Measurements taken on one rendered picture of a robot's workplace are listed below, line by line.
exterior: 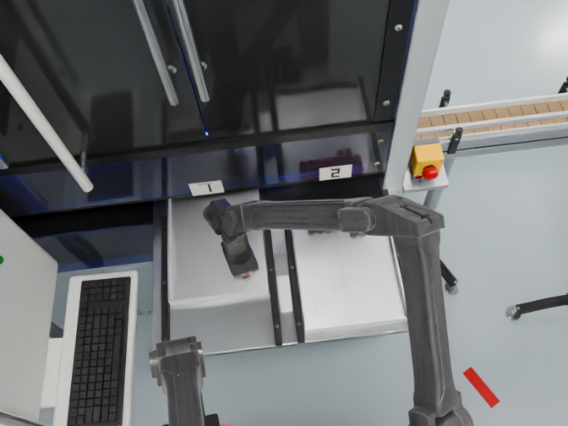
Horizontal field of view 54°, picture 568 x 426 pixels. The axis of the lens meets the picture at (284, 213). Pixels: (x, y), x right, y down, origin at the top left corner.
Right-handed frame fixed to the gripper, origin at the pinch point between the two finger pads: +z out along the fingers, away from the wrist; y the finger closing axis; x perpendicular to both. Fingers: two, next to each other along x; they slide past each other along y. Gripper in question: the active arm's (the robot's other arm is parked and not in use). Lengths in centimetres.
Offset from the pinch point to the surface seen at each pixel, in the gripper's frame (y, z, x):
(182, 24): 11, -69, -2
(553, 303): -21, 81, -111
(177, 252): 15.5, 5.5, 14.8
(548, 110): 12, -2, -99
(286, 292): -7.2, 6.3, -8.4
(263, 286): -3.1, 6.2, -3.6
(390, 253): -8.2, 5.7, -38.2
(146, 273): 34, 42, 29
